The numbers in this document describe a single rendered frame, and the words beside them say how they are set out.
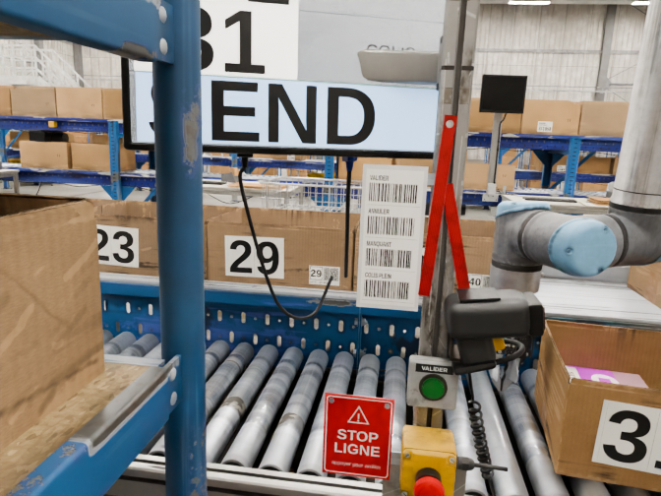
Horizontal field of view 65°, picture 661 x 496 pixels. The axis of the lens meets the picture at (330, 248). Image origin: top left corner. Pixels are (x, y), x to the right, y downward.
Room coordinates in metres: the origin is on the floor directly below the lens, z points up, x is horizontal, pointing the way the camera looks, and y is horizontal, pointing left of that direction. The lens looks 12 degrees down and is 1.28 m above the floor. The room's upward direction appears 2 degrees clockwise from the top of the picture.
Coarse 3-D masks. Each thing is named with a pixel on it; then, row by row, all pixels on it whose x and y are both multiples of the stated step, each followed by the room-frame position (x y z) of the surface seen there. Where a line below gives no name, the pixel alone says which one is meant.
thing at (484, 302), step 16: (464, 288) 0.67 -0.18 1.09; (480, 288) 0.67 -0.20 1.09; (448, 304) 0.64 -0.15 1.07; (464, 304) 0.62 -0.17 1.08; (480, 304) 0.62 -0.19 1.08; (496, 304) 0.62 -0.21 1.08; (512, 304) 0.61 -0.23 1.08; (528, 304) 0.62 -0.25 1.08; (448, 320) 0.63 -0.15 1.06; (464, 320) 0.62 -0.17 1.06; (480, 320) 0.62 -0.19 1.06; (496, 320) 0.61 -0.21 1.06; (512, 320) 0.61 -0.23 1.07; (528, 320) 0.61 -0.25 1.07; (544, 320) 0.61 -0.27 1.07; (464, 336) 0.62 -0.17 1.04; (480, 336) 0.62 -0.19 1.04; (496, 336) 0.62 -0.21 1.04; (512, 336) 0.61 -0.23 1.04; (464, 352) 0.63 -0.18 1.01; (480, 352) 0.63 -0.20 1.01; (464, 368) 0.63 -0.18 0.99; (480, 368) 0.62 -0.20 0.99
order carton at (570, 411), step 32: (544, 352) 0.98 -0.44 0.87; (576, 352) 1.03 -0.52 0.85; (608, 352) 1.01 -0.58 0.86; (640, 352) 1.00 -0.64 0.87; (544, 384) 0.94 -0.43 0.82; (576, 384) 0.76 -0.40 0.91; (608, 384) 0.75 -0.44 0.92; (544, 416) 0.90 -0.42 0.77; (576, 416) 0.76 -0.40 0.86; (576, 448) 0.76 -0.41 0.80; (608, 480) 0.75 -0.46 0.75; (640, 480) 0.73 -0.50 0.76
